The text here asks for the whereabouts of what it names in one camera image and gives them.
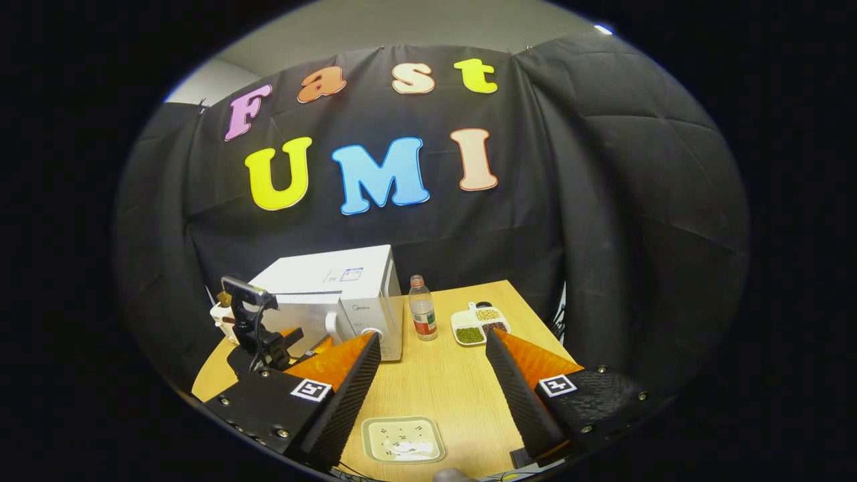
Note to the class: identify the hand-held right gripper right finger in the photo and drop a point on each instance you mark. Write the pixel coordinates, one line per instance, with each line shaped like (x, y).
(519, 395)

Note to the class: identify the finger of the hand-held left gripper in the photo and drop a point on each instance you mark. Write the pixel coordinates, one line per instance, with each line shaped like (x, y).
(320, 347)

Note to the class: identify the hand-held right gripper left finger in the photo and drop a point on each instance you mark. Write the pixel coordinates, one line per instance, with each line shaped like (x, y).
(348, 395)

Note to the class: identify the white microwave oven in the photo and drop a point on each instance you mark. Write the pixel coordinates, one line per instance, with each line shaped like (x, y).
(315, 274)

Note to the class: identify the white toaster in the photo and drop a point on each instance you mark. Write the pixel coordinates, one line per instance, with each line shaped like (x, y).
(221, 321)

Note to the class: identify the brown bread slice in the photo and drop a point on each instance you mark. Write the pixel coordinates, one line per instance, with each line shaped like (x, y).
(224, 298)

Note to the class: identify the pale green square plate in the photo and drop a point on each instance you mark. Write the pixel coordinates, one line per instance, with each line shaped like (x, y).
(402, 438)

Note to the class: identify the white divided dish of beans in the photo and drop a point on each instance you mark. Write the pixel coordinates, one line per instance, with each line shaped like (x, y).
(479, 328)

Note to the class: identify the clear bottle with red label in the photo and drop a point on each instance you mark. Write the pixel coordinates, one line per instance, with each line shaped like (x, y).
(423, 314)

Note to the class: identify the black backdrop cloth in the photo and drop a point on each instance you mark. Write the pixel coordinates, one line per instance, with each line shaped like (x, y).
(602, 201)

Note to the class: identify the ceiling light panel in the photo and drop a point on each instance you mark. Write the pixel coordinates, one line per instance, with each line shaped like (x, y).
(603, 29)

